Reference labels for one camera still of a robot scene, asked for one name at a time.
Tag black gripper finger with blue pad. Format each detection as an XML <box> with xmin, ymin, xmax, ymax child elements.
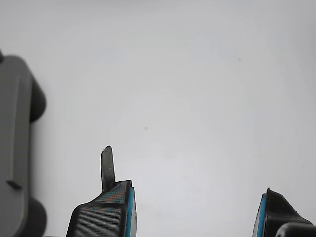
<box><xmin>251</xmin><ymin>187</ymin><xmax>316</xmax><ymax>237</ymax></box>
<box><xmin>65</xmin><ymin>145</ymin><xmax>137</xmax><ymax>237</ymax></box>

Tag gray plastic box fixture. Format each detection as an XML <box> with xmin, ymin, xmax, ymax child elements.
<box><xmin>0</xmin><ymin>48</ymin><xmax>47</xmax><ymax>237</ymax></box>

